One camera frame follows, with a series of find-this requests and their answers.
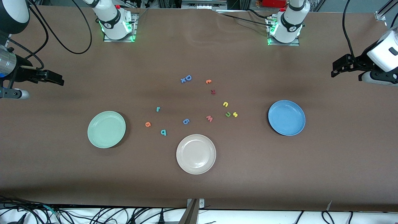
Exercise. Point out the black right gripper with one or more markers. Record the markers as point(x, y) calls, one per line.
point(22, 74)

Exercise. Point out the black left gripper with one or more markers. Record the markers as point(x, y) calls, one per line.
point(361, 61)

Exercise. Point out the teal foam letter b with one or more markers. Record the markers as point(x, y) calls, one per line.
point(165, 133)

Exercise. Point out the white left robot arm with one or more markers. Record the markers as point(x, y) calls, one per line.
point(290, 25)

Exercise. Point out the pale green plate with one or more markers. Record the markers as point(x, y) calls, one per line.
point(106, 129)

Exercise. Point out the blue plate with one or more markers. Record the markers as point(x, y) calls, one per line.
point(286, 117)

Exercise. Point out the red box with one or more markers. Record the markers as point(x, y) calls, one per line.
point(273, 3)

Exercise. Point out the blue foam letter D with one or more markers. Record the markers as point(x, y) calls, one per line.
point(190, 78)

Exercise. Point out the white tape scrap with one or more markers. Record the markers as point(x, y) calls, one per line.
point(329, 205)

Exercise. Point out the blue foam letter g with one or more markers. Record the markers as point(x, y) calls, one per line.
point(185, 121)

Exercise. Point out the pink foam letter w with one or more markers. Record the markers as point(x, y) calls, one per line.
point(210, 119)

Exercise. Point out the brown table cover sheet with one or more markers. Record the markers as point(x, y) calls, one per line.
point(199, 46)

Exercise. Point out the grey power strip box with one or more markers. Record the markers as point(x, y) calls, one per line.
point(202, 4)

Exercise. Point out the beige plate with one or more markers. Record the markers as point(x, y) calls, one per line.
point(196, 154)

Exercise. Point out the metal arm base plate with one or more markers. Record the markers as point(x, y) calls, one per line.
point(134, 31)
point(293, 43)

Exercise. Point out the aluminium frame profile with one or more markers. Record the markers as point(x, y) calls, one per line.
point(380, 15)

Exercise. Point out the metal table bracket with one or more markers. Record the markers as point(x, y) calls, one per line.
point(194, 205)

